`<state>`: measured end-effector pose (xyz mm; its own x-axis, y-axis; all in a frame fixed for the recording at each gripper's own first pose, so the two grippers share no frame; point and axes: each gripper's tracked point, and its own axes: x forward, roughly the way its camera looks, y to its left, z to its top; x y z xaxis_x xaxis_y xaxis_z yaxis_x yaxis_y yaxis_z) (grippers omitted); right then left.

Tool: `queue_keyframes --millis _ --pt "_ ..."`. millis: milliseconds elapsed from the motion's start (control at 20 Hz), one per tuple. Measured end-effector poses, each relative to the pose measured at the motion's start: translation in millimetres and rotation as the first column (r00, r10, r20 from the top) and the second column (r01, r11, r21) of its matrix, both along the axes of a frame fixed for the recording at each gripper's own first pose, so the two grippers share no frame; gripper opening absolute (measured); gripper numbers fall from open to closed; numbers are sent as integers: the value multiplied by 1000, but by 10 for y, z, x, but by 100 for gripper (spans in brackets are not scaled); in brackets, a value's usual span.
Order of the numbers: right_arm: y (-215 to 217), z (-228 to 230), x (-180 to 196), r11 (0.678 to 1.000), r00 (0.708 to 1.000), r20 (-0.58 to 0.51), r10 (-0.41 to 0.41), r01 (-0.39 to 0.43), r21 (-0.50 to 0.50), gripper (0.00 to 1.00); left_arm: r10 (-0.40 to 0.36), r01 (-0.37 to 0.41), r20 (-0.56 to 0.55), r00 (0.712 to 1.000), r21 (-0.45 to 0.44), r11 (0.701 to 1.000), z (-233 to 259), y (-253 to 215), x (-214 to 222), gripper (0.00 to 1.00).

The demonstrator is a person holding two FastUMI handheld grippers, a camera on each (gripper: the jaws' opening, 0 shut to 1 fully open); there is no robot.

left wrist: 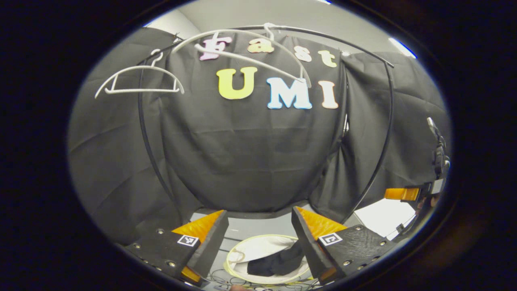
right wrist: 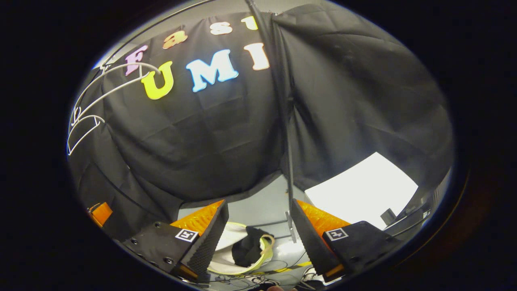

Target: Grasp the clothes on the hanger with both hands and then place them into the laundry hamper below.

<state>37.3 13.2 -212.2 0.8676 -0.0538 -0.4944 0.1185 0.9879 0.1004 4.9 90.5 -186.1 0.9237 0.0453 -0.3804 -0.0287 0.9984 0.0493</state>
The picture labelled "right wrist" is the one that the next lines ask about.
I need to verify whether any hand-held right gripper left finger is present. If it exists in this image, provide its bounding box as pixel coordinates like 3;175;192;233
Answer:
121;199;229;283

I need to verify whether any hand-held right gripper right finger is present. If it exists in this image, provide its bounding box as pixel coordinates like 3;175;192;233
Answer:
291;199;404;283

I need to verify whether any white yellow-rimmed laundry hamper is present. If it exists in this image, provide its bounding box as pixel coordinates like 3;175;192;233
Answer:
206;221;277;276

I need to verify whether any black knit garment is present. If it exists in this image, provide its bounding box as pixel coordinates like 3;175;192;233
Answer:
231;226;269;268

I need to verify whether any white plastic hanger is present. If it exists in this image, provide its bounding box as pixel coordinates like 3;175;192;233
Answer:
69;61;162;126
67;114;105;156

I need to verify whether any black metal clothes rack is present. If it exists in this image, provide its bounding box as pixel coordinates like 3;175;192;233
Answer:
103;0;299;243

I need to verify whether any white flat box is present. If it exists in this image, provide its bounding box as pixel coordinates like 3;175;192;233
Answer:
304;152;419;231

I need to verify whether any black backdrop cloth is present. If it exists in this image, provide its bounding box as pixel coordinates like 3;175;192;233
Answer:
67;4;455;243

